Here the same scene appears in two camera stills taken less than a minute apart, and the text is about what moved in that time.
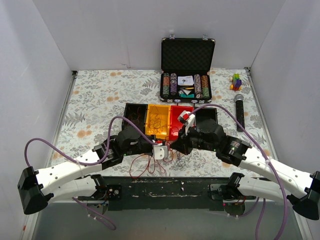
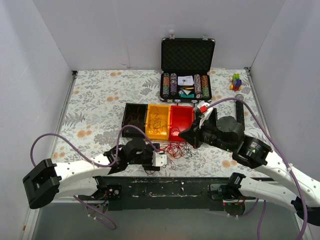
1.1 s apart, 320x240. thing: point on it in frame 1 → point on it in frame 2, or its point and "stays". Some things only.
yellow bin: (157, 121) stays
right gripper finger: (184, 144) → (191, 135)
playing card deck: (187, 80) stays
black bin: (137, 113) stays
